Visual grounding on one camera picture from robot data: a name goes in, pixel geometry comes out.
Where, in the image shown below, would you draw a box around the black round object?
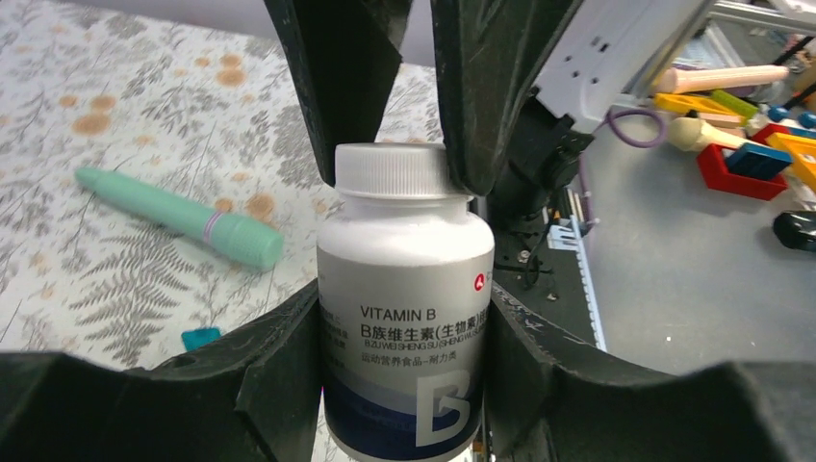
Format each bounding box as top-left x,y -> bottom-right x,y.
772,211 -> 815,253

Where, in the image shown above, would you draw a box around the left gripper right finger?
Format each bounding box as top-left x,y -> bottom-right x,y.
485,287 -> 815,461

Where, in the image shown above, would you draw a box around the yellow lego bricks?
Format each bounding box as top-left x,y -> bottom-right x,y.
653,93 -> 741,118

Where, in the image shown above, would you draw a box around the red plastic tray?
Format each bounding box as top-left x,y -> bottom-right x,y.
696,144 -> 788,201

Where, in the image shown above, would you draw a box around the white pill bottle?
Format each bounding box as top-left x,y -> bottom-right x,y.
316,185 -> 496,462

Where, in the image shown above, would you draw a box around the floral table mat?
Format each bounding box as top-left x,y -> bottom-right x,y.
0,0 -> 486,462

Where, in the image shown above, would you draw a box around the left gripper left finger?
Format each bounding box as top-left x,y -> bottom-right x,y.
1,283 -> 320,461

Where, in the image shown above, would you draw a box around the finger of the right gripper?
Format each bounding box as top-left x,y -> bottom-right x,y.
431,0 -> 582,196
266,0 -> 412,185

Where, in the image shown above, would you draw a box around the beige toy microphone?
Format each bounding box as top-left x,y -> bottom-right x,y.
667,117 -> 758,152

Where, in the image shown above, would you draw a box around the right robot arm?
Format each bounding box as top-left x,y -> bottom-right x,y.
266,1 -> 711,217

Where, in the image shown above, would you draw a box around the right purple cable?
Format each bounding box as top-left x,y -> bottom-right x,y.
576,107 -> 670,224

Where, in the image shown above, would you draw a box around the dark blue block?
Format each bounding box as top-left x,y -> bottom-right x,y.
724,142 -> 793,181

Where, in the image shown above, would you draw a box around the mint green tube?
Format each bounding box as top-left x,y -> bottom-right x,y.
74,167 -> 284,270

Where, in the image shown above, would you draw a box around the white bottle cap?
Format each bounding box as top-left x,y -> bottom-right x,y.
335,142 -> 470,200

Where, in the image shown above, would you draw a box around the teal pill organizer box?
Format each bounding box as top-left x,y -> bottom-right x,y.
181,327 -> 221,351

